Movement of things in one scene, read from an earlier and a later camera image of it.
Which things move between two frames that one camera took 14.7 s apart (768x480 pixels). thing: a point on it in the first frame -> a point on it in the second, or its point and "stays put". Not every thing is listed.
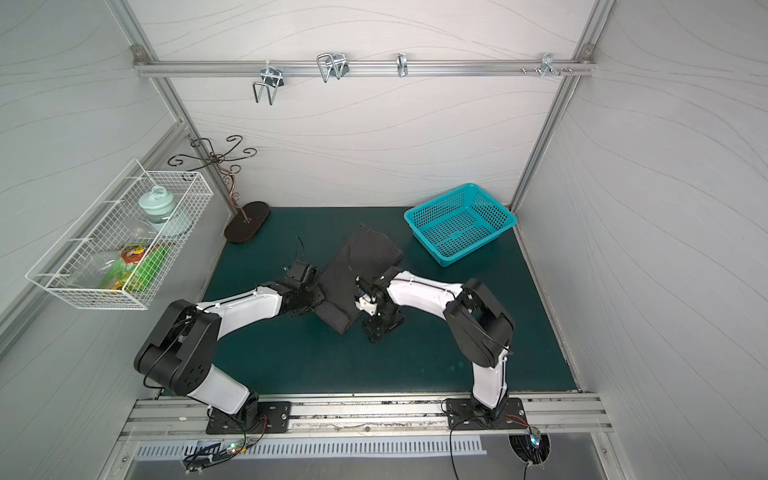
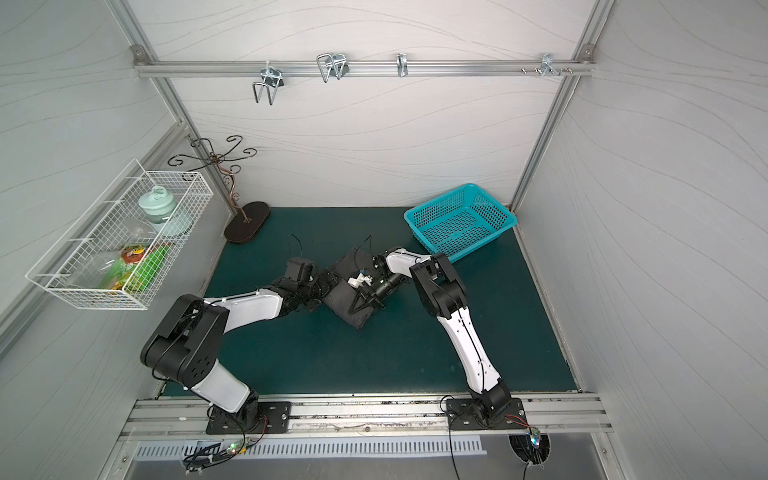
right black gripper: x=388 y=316 -> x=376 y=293
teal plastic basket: x=460 y=222 stays put
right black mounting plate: x=465 y=414 stays put
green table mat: x=285 y=352 stays put
